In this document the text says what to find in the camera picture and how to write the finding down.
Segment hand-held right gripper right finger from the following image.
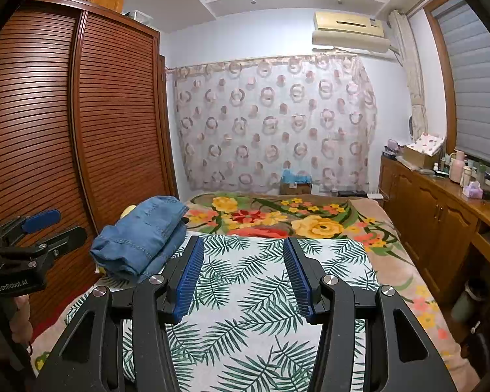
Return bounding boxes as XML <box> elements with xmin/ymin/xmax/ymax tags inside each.
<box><xmin>283</xmin><ymin>237</ymin><xmax>458</xmax><ymax>392</ymax></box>

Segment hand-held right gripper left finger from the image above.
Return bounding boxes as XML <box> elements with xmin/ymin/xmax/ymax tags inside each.
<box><xmin>35</xmin><ymin>236</ymin><xmax>205</xmax><ymax>392</ymax></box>

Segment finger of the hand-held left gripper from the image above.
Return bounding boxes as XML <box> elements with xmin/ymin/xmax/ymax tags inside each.
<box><xmin>8</xmin><ymin>225</ymin><xmax>88</xmax><ymax>263</ymax></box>
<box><xmin>0</xmin><ymin>209</ymin><xmax>62</xmax><ymax>250</ymax></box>

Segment blue denim pants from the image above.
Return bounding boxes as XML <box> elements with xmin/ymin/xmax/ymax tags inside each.
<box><xmin>90</xmin><ymin>196</ymin><xmax>189</xmax><ymax>282</ymax></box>

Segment person's left hand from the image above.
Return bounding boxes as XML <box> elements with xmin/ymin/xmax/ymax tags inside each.
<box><xmin>0</xmin><ymin>294</ymin><xmax>34</xmax><ymax>362</ymax></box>

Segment floral blanket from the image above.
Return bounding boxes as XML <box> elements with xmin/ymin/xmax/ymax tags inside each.
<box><xmin>33</xmin><ymin>193</ymin><xmax>480</xmax><ymax>392</ymax></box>

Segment palm leaf print quilt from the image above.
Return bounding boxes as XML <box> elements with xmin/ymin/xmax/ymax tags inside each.
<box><xmin>65</xmin><ymin>235</ymin><xmax>380</xmax><ymax>392</ymax></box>

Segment wooden slatted wardrobe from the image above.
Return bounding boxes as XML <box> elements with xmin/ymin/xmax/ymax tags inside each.
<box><xmin>0</xmin><ymin>0</ymin><xmax>178</xmax><ymax>335</ymax></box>

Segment cardboard box with blue cloth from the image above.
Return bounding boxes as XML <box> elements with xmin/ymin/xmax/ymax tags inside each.
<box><xmin>280</xmin><ymin>169</ymin><xmax>313</xmax><ymax>195</ymax></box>

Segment wooden cabinet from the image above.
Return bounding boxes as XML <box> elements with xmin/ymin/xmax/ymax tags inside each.
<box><xmin>379</xmin><ymin>153</ymin><xmax>490</xmax><ymax>307</ymax></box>

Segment green trash bin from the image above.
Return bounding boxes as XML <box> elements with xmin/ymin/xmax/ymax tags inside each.
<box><xmin>451</xmin><ymin>280</ymin><xmax>490</xmax><ymax>323</ymax></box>

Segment spotted white box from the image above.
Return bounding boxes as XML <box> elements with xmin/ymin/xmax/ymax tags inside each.
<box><xmin>404</xmin><ymin>132</ymin><xmax>448</xmax><ymax>168</ymax></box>

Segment pink thermos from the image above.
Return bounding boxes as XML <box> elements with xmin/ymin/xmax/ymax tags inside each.
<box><xmin>449</xmin><ymin>151</ymin><xmax>467</xmax><ymax>184</ymax></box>

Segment purple tissue holder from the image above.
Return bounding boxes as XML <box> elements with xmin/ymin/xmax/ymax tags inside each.
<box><xmin>462</xmin><ymin>181</ymin><xmax>485</xmax><ymax>200</ymax></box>

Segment beige tied curtain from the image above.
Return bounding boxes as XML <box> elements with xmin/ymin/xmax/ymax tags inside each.
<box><xmin>388</xmin><ymin>10</ymin><xmax>429</xmax><ymax>139</ymax></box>

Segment grey window blind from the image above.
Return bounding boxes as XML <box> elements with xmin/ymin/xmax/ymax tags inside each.
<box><xmin>435</xmin><ymin>0</ymin><xmax>490</xmax><ymax>164</ymax></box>

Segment ring patterned sheer curtain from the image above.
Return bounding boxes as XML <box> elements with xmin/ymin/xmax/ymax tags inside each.
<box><xmin>169</xmin><ymin>53</ymin><xmax>378</xmax><ymax>194</ymax></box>

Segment wall air conditioner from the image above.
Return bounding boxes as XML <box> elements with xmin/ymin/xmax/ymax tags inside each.
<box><xmin>312</xmin><ymin>10</ymin><xmax>393</xmax><ymax>55</ymax></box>

